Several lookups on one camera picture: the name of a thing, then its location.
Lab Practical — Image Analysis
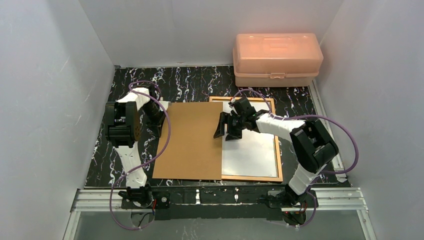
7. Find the brown backing board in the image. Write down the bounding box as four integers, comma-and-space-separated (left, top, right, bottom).
152, 102, 223, 181

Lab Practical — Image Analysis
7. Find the wooden picture frame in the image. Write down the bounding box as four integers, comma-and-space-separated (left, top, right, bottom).
208, 96, 284, 183

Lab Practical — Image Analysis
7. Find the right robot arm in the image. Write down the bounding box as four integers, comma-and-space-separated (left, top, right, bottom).
213, 97, 339, 206

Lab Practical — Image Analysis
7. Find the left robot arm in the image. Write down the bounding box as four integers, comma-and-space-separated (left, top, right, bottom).
104, 81, 168, 208

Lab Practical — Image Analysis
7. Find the pink plastic storage box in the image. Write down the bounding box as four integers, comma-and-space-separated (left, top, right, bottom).
232, 33, 324, 87

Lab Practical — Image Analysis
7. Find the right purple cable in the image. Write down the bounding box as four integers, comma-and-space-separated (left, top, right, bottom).
231, 88, 361, 229

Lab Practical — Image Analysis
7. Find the purple cable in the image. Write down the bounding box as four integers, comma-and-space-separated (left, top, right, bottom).
231, 88, 361, 229
109, 80, 172, 231

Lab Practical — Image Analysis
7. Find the aluminium rail base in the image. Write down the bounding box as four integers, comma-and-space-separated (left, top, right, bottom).
71, 186, 369, 212

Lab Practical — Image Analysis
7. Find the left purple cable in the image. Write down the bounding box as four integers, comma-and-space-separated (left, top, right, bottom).
109, 80, 172, 231

